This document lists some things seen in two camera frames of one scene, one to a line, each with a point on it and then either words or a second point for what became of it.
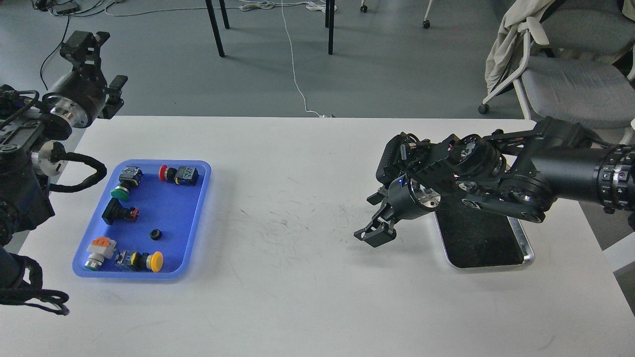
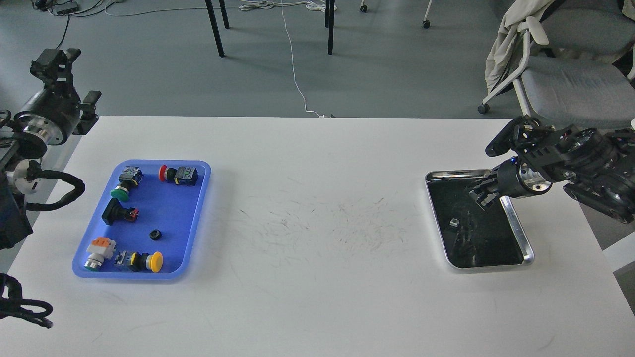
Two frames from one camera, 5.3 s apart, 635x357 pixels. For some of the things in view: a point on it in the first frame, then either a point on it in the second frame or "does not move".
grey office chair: [586, 73] does not move
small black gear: [156, 234] does not move
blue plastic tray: [150, 224] does not move
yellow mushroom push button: [153, 262] does not move
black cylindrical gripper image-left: [81, 99] → [54, 113]
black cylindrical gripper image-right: [408, 198] → [509, 184]
